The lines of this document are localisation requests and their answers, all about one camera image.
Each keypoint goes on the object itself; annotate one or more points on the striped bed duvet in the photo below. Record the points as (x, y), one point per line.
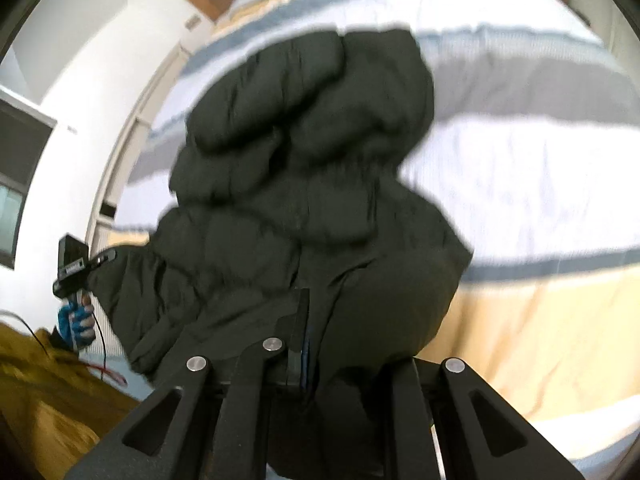
(525, 160)

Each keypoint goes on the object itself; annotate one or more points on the person's left hand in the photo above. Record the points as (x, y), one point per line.
(77, 325)

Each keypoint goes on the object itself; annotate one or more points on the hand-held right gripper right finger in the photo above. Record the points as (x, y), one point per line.
(452, 385)

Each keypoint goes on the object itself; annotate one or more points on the wall switch panel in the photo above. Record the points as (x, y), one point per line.
(192, 22)

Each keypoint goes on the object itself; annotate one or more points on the yellow garment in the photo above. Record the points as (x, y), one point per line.
(45, 410)

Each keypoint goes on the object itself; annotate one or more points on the dark window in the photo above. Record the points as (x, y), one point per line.
(20, 150)

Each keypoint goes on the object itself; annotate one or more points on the black puffer coat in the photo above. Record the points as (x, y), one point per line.
(300, 160)

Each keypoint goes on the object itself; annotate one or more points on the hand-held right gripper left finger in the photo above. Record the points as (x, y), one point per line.
(300, 340)

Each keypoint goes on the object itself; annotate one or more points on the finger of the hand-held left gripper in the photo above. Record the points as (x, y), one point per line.
(102, 259)

